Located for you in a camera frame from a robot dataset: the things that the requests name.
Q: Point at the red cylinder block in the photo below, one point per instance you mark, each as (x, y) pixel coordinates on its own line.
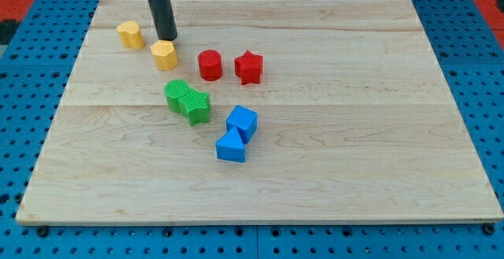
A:
(210, 65)

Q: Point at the light wooden board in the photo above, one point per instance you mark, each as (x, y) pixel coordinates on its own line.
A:
(356, 124)

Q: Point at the blue cube block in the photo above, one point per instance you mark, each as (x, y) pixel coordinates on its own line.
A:
(244, 120)

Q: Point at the green cylinder block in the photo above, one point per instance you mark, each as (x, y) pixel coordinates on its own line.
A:
(174, 91)

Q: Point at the yellow hexagon block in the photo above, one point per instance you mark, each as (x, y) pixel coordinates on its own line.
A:
(164, 54)

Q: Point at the blue triangle block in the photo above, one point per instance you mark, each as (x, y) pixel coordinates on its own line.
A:
(230, 147)

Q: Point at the yellow heart block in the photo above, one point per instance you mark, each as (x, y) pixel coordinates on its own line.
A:
(130, 34)

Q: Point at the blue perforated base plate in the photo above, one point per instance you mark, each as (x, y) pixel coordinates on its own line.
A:
(38, 62)

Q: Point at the red star block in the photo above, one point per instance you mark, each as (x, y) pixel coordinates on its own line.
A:
(249, 68)

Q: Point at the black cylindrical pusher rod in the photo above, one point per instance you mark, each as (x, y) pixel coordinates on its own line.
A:
(163, 18)

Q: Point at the green star block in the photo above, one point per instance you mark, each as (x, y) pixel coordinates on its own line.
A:
(195, 106)

